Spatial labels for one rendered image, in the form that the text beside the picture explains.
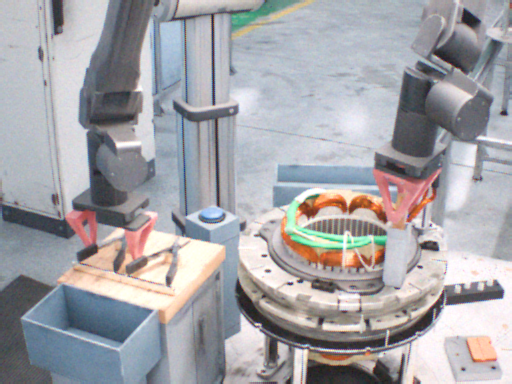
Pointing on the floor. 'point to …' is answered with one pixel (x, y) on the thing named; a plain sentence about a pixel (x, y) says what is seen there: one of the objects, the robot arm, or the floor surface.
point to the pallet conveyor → (483, 72)
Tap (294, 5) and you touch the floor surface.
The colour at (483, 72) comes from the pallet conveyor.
